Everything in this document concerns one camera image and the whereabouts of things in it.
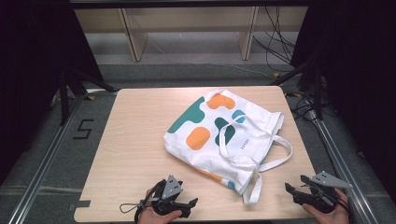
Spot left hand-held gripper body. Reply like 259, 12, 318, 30
150, 175, 190, 217

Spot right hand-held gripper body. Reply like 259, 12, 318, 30
299, 170, 353, 215

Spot white tote bag coloured blobs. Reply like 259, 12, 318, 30
163, 89, 294, 206

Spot person's left hand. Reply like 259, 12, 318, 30
137, 206, 183, 224

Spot person's right hand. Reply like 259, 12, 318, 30
302, 189, 351, 224

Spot black metal stand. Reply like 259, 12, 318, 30
268, 61, 325, 121
58, 67, 119, 126

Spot grey tape strip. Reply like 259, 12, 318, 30
67, 200, 92, 213

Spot dark curtain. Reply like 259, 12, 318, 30
290, 0, 396, 195
0, 0, 106, 186

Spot light wooden furniture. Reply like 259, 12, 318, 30
74, 6, 310, 63

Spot aluminium rail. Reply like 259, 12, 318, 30
306, 115, 380, 224
7, 89, 119, 224

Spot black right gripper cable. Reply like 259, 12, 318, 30
334, 189, 355, 222

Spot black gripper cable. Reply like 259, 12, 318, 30
119, 199, 150, 224
334, 189, 355, 222

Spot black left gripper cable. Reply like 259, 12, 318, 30
119, 199, 150, 224

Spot black cables by stand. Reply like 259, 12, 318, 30
290, 76, 335, 123

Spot black floor cables bundle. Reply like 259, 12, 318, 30
251, 6, 297, 65

